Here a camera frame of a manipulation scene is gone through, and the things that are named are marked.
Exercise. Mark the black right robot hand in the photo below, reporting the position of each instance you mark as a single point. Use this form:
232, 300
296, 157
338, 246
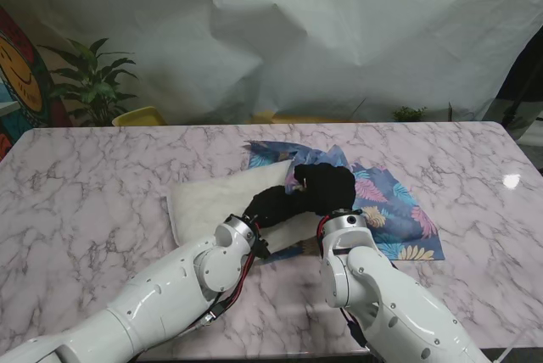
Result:
331, 189

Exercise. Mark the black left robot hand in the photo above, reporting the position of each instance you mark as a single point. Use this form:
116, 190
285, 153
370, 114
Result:
271, 206

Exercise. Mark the white pillow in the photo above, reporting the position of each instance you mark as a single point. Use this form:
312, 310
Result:
212, 206

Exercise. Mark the blue leaf-print pillowcase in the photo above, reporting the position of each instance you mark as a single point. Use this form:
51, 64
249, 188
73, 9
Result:
394, 210

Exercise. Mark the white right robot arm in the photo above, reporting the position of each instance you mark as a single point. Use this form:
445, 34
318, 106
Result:
382, 295

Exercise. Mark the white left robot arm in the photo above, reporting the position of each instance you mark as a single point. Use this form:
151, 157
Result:
161, 295

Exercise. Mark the yellow wooden bench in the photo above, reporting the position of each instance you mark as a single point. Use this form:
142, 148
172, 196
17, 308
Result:
305, 118

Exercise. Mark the small green plant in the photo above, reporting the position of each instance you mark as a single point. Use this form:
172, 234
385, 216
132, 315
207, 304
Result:
409, 114

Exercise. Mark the white backdrop sheet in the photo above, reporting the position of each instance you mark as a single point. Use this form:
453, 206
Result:
297, 32

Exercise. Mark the yellow plastic chair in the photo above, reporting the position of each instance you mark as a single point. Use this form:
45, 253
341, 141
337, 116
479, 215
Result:
138, 117

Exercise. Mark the large green potted plant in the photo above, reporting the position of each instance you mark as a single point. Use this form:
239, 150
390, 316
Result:
95, 87

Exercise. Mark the dark stand with equipment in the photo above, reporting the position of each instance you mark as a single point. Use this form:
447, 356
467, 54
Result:
524, 83

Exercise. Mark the colourful smiley face board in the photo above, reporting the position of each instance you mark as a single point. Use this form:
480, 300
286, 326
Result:
21, 79

